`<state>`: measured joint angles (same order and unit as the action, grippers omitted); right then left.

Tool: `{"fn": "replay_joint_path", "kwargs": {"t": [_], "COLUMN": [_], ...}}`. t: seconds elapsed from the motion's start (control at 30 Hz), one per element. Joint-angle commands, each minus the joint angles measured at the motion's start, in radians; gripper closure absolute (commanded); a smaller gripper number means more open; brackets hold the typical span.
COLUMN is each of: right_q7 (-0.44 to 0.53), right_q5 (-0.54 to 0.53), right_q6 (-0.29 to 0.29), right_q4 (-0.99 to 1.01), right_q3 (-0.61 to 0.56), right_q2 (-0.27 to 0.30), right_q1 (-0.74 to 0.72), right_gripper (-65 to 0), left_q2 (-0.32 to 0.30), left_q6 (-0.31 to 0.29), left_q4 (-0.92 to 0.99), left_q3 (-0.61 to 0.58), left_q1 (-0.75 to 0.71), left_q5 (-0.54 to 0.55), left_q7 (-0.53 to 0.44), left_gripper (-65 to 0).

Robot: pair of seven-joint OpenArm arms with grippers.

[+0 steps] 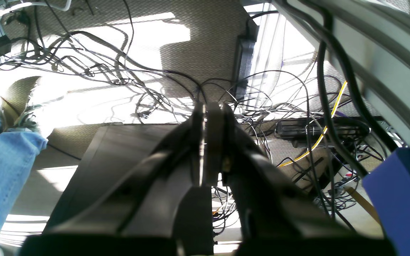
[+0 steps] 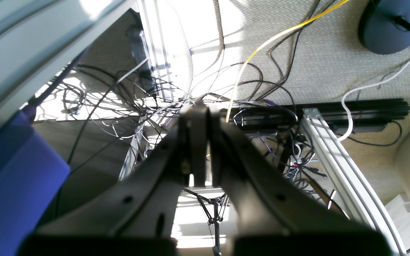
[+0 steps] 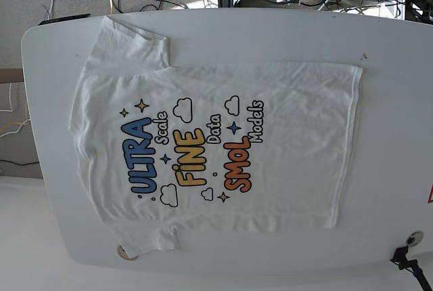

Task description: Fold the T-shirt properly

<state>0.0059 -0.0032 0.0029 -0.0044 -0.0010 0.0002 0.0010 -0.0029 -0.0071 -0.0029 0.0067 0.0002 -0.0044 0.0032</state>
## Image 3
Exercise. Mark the white printed T-shirt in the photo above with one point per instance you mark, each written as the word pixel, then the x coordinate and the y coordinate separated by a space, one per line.
pixel 258 148

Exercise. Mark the silver table grommet left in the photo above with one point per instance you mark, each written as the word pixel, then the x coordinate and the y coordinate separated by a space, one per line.
pixel 122 254

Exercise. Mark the silver table grommet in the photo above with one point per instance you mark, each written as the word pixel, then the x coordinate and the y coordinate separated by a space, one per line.
pixel 122 254
pixel 414 238

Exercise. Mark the black flat bar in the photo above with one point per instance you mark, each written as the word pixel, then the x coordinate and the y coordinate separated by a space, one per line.
pixel 64 19

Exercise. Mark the red warning sticker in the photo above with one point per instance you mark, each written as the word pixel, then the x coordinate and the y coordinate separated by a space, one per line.
pixel 430 197

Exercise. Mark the silver table grommet right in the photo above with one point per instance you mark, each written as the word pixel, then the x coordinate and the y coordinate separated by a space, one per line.
pixel 414 238

